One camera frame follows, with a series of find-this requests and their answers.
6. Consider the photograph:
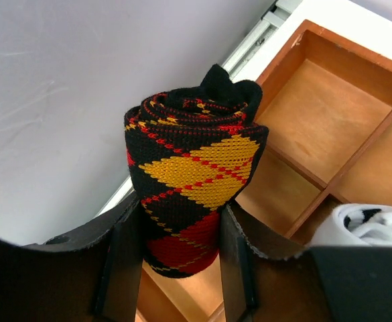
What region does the black orange argyle sock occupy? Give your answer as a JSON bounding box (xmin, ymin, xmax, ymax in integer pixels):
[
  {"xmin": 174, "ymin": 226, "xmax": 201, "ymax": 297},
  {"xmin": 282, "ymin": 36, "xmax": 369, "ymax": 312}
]
[{"xmin": 124, "ymin": 80, "xmax": 269, "ymax": 278}]

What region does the white sock with black stripes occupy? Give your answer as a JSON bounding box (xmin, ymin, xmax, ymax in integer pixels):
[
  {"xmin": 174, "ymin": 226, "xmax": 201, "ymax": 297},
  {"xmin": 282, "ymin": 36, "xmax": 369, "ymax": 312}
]
[{"xmin": 308, "ymin": 203, "xmax": 392, "ymax": 247}]

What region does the orange compartment tray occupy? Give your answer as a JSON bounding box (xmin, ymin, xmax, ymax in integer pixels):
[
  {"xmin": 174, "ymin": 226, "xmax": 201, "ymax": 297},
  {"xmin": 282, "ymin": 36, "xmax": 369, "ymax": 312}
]
[{"xmin": 135, "ymin": 19, "xmax": 392, "ymax": 322}]

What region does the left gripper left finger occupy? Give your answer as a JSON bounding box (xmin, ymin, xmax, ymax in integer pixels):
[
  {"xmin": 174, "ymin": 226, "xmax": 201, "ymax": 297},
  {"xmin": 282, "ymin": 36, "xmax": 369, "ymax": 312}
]
[{"xmin": 0, "ymin": 193, "xmax": 143, "ymax": 321}]

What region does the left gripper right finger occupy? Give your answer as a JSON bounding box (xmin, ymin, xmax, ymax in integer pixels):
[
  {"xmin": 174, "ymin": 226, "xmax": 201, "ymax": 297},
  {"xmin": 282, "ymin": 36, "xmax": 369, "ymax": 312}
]
[{"xmin": 219, "ymin": 203, "xmax": 392, "ymax": 321}]

